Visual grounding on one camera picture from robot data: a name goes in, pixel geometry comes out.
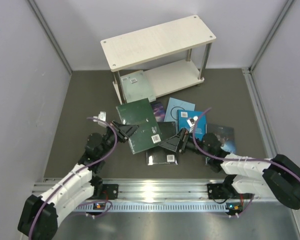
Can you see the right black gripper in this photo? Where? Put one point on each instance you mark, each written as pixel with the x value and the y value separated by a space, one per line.
pixel 172 143

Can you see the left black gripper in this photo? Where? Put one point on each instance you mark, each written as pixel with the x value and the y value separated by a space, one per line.
pixel 124 131

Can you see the bright blue book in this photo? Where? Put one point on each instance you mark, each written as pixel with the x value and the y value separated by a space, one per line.
pixel 200 129

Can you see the black glossy book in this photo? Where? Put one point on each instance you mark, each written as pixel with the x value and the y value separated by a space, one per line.
pixel 159 155

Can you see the dark green book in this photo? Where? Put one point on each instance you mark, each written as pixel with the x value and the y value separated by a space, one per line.
pixel 140 113

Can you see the pale grey-green book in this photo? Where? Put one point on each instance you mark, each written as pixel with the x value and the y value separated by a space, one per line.
pixel 137 87

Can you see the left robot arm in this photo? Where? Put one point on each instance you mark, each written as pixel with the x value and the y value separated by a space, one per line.
pixel 42 215

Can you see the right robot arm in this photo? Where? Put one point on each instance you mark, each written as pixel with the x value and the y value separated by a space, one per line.
pixel 276 178

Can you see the light blue circle book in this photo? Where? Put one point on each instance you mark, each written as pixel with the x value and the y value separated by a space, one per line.
pixel 173 106

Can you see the purple galaxy cover book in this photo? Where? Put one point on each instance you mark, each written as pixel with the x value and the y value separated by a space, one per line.
pixel 158 111

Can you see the dark blue Wuthering Heights book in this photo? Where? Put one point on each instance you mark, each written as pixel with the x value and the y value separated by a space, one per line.
pixel 225 134

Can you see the white two-tier shelf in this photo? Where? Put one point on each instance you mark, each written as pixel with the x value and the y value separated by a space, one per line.
pixel 189 34

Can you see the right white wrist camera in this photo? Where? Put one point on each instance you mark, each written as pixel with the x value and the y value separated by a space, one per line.
pixel 192 121

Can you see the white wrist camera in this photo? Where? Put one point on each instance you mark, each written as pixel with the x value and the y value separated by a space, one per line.
pixel 192 121
pixel 100 119

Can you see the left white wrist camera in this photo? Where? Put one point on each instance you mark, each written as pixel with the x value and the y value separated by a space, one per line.
pixel 100 119

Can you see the aluminium front rail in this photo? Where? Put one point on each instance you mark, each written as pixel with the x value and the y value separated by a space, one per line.
pixel 162 190

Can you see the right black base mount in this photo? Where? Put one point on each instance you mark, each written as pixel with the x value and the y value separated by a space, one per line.
pixel 217 193

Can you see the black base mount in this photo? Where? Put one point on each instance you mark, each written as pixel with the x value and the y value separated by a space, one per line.
pixel 217 193
pixel 109 192

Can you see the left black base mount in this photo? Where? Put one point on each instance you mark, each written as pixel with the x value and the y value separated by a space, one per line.
pixel 109 192

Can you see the slotted cable duct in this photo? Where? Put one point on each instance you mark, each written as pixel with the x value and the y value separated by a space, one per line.
pixel 159 207

